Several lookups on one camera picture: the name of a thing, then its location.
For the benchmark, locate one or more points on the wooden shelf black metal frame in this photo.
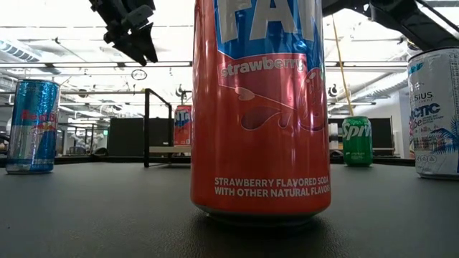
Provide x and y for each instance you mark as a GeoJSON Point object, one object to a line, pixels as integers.
{"type": "Point", "coordinates": [146, 125]}

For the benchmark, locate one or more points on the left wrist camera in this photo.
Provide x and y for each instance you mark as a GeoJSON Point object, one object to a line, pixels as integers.
{"type": "Point", "coordinates": [138, 18]}

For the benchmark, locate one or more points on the blue silver Red Bull can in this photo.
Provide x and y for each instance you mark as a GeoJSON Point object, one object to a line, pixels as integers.
{"type": "Point", "coordinates": [34, 125]}

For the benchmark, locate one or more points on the silver air duct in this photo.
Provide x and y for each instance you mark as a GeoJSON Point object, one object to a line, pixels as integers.
{"type": "Point", "coordinates": [18, 52]}
{"type": "Point", "coordinates": [387, 86]}

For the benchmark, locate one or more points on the white Celsius Arctic can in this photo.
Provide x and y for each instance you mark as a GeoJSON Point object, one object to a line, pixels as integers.
{"type": "Point", "coordinates": [435, 118]}

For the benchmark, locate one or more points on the light wood desk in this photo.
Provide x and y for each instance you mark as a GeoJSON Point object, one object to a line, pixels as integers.
{"type": "Point", "coordinates": [383, 149]}

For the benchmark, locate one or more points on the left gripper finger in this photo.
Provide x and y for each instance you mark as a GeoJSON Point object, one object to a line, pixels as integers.
{"type": "Point", "coordinates": [131, 50]}
{"type": "Point", "coordinates": [147, 43]}

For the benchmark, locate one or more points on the red Fanta soda can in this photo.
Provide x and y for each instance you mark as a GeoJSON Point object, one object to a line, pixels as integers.
{"type": "Point", "coordinates": [183, 129]}

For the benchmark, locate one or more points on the strawberry Fanta soda can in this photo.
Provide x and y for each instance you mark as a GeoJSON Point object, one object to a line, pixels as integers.
{"type": "Point", "coordinates": [258, 143]}

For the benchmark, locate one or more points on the small white robot arm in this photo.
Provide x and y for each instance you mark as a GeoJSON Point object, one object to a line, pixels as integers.
{"type": "Point", "coordinates": [86, 141]}

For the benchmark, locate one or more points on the green Sprite can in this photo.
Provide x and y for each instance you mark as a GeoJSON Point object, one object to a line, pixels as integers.
{"type": "Point", "coordinates": [356, 143]}

